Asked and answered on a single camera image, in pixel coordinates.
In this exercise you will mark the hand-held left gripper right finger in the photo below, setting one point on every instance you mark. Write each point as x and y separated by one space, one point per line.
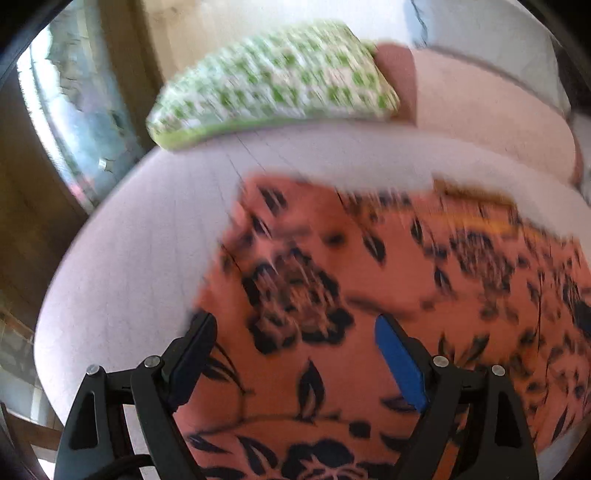
399 360

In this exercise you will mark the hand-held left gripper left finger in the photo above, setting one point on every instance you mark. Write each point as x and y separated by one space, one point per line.
194 355

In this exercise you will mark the orange floral garment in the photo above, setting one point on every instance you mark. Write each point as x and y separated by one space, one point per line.
369 258

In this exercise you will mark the yellow cloth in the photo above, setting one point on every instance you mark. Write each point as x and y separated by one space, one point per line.
498 221

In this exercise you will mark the pale pink pillow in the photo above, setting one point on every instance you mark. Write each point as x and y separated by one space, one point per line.
480 115

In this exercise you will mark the glass window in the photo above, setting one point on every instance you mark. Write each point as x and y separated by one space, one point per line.
78 110

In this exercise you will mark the green checkered pillow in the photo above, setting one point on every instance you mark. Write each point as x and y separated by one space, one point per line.
277 78

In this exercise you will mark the grey pillow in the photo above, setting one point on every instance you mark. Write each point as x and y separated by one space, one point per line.
489 32

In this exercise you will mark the wooden window frame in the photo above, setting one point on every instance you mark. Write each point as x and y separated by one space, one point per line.
37 221

